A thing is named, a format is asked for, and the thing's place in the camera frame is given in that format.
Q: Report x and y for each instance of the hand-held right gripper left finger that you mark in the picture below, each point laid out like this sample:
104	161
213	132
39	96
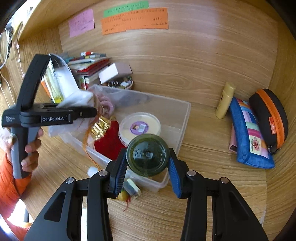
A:
120	171

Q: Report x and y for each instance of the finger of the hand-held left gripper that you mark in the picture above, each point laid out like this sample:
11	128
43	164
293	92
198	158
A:
85	112

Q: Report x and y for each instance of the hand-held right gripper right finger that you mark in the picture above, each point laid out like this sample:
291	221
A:
174	177

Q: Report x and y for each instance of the white cloth pouch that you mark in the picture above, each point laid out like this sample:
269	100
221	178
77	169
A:
77	98

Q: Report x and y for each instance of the dark green glass jar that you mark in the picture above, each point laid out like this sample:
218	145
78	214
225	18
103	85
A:
148	155

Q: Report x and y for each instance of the red velvet pouch gold trim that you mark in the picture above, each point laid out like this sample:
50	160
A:
107	141

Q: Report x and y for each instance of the large cream plastic jar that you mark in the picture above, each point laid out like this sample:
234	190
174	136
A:
138	127

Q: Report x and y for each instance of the clear plastic storage box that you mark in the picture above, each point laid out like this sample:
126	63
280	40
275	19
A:
171	115

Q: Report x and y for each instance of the person's left forearm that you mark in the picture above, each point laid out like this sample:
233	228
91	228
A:
9	185

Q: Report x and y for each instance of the wooden desktop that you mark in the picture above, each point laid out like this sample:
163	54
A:
208	185

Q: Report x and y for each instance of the person's left hand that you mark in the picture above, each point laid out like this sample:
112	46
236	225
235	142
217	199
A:
31	157

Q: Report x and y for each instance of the yellow bell charm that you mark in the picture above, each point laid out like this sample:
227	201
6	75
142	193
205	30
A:
123	196

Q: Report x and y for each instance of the orange printed carton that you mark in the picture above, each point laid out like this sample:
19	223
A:
46	88

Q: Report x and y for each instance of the yellow green spray bottle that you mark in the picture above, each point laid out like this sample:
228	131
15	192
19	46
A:
54	88

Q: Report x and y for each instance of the white paper sheets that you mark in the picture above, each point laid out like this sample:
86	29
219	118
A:
64	74

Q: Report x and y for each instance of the stack of books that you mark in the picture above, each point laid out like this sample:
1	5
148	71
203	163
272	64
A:
90	68

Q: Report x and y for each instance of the small trinket bowl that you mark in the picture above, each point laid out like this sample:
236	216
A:
120	84

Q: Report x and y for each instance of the white cardboard box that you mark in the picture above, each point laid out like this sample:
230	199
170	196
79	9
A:
113	71

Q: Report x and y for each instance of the red white marker pen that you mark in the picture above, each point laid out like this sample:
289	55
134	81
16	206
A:
87	54

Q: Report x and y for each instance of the pink wallet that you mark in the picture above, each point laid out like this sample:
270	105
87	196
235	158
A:
233	144

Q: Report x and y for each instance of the black studded headband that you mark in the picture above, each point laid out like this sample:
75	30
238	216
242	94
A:
9	39

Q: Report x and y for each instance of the blue patchwork pouch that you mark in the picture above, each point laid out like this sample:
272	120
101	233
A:
251	136

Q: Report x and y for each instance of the pink paper note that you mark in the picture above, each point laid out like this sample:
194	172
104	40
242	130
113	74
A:
81	22

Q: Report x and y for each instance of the yellow tube bottle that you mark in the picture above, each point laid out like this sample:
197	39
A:
225	100

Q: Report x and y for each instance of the wooden shelf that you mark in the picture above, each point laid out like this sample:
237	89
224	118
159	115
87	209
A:
41	18

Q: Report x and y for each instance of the orange paper note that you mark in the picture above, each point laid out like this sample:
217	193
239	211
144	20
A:
134	21

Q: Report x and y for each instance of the green paper note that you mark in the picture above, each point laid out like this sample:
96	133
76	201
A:
126	8

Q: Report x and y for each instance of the black orange glasses case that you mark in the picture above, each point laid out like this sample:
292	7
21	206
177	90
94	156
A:
270	115

